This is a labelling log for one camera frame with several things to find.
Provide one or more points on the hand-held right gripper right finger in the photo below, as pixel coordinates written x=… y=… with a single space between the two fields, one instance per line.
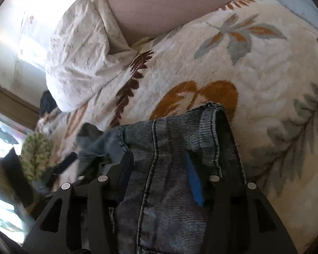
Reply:
x=194 y=180

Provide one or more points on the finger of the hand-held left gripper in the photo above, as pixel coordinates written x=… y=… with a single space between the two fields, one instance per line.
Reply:
x=66 y=162

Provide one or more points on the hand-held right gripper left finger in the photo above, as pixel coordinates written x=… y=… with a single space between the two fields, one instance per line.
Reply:
x=120 y=168

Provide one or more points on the blue denim pants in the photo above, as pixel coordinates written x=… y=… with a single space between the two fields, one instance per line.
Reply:
x=169 y=148

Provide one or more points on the green patterned rolled blanket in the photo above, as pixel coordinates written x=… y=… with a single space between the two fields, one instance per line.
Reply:
x=35 y=153

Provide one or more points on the dark olive cloth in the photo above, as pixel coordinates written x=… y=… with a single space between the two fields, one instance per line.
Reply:
x=16 y=174

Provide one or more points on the black cloth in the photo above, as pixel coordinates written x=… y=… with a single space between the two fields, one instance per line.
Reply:
x=47 y=102

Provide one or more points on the white leaf print pillow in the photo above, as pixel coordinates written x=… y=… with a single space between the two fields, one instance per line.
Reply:
x=79 y=58

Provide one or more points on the leaf print bed blanket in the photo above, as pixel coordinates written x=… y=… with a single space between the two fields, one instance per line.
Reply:
x=254 y=58

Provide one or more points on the pink bolster cushion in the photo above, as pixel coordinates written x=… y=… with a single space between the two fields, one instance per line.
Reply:
x=174 y=5

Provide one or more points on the wooden door frame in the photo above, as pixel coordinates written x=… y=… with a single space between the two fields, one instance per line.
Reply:
x=13 y=105

